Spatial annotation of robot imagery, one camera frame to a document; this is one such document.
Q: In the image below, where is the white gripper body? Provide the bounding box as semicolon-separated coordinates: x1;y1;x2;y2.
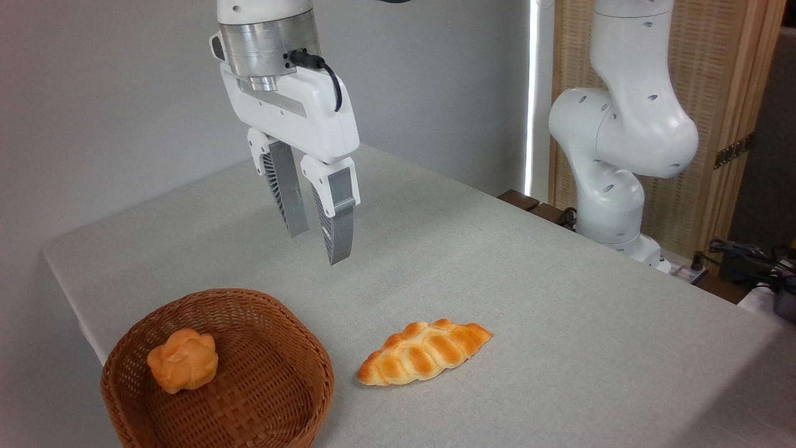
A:
219;62;361;164

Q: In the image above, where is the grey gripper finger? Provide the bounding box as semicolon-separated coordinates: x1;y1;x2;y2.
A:
247;127;310;238
300;154;361;266

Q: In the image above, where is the long braided bread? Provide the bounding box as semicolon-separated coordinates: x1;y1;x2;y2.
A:
356;319;494;387

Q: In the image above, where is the brown wicker basket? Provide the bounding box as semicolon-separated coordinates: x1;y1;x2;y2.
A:
101;288;335;448

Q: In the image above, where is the round orange bread roll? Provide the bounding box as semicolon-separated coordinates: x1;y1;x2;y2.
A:
147;329;219;394

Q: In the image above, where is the grey tablecloth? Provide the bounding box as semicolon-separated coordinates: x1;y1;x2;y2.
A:
42;143;796;448

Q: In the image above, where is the dark brown wooden block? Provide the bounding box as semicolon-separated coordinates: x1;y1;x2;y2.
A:
497;189;540;212
529;202;576;230

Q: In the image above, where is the white power strip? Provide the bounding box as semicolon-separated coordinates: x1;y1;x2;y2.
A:
658;249;710;284

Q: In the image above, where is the metal screen hinge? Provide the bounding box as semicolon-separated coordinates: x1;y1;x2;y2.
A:
714;133;755;170

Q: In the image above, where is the wooden bamboo folding screen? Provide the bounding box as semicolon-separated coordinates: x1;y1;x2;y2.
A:
548;0;788;276

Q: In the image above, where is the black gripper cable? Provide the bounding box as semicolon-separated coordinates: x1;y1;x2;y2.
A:
287;49;344;113

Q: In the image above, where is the black cable bundle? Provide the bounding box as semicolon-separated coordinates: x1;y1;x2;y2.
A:
692;238;796;293

